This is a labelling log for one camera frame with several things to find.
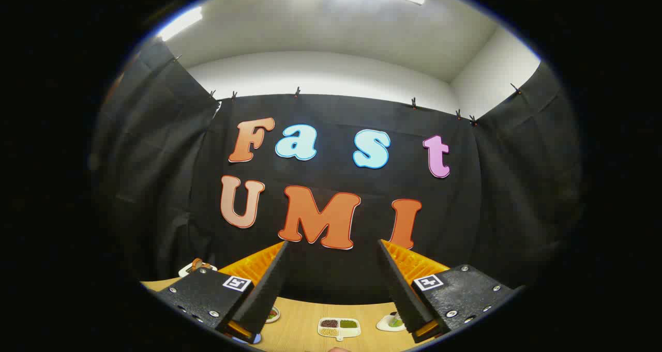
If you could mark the dark red beans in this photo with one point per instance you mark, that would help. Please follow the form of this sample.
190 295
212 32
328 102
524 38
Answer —
329 323

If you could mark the brown bread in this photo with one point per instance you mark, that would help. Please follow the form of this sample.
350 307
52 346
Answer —
197 263

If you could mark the yellow soybeans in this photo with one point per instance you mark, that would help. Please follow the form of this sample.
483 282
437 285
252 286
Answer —
329 332

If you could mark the black backdrop cloth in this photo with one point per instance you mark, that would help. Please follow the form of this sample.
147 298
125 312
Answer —
465 212

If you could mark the row of small black clips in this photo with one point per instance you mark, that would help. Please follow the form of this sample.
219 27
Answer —
297 92

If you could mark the blue round plate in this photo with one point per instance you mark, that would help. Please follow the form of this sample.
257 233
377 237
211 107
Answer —
248 339

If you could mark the green drink can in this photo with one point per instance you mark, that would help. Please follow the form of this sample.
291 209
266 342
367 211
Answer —
395 321

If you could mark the green beans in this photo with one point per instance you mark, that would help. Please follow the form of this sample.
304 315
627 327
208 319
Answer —
348 323

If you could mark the white divided tray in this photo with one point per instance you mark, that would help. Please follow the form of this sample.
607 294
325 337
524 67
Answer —
340 336

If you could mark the oval white plate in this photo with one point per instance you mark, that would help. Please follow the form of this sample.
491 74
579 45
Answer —
274 316

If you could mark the small white plate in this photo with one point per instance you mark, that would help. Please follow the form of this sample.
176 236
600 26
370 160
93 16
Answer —
384 325

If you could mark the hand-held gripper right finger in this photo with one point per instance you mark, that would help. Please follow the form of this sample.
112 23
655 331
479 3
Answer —
401 290

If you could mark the white box container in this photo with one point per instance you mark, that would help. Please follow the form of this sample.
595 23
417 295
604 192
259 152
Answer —
185 270

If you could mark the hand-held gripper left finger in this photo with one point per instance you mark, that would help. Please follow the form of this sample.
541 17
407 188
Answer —
264 290

